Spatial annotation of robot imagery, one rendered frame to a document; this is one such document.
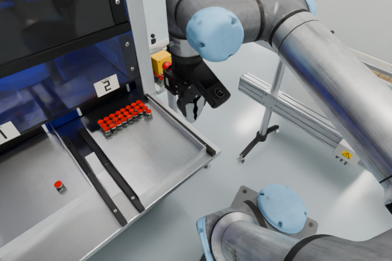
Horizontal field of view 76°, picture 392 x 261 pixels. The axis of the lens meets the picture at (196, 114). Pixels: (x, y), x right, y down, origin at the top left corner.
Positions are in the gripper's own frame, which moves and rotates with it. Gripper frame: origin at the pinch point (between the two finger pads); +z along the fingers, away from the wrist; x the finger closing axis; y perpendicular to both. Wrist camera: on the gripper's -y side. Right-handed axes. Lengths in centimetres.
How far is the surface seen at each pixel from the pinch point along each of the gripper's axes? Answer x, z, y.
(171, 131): -3.3, 21.2, 16.7
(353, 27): -144, 25, 15
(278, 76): -86, 41, 25
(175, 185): 8.9, 21.5, -1.4
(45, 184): 39, 21, 24
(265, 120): -86, 79, 25
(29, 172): 41, 21, 32
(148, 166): 11.4, 21.3, 9.6
